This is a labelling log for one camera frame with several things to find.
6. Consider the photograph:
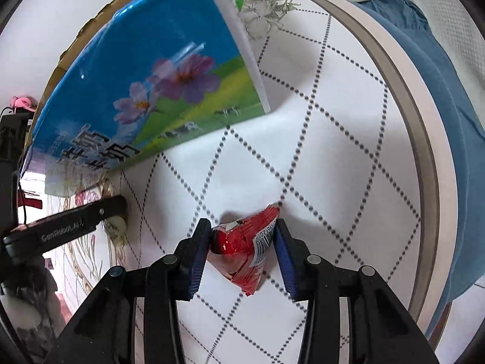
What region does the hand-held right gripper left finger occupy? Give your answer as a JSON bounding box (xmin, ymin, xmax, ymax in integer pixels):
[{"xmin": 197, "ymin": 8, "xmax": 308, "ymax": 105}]
[{"xmin": 43, "ymin": 218, "xmax": 213, "ymax": 364}]

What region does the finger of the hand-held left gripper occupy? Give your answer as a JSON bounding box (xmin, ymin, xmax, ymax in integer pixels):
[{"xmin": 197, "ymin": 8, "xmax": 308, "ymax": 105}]
[{"xmin": 2, "ymin": 195, "xmax": 127, "ymax": 259}]

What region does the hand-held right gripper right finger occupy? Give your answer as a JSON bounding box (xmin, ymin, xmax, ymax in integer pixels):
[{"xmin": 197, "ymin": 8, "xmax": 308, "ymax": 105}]
[{"xmin": 275, "ymin": 218, "xmax": 440, "ymax": 364}]

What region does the red snack packet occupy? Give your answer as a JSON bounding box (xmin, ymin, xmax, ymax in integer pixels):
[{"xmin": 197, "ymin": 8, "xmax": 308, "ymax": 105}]
[{"xmin": 206, "ymin": 204, "xmax": 281, "ymax": 296}]

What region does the blue printed cardboard box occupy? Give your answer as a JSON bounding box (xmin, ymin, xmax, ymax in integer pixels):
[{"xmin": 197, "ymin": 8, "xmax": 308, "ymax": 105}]
[{"xmin": 19, "ymin": 0, "xmax": 271, "ymax": 198}]

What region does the small pink object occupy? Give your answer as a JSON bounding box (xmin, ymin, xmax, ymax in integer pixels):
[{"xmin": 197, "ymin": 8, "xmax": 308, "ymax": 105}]
[{"xmin": 11, "ymin": 96, "xmax": 37, "ymax": 111}]

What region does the grey mottled cloth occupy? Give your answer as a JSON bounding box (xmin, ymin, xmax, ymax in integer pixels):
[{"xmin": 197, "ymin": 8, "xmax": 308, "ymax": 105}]
[{"xmin": 0, "ymin": 260, "xmax": 74, "ymax": 353}]

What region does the blue blanket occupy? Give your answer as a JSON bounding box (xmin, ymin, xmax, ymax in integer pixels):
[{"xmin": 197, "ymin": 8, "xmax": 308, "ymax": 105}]
[{"xmin": 356, "ymin": 0, "xmax": 485, "ymax": 342}]

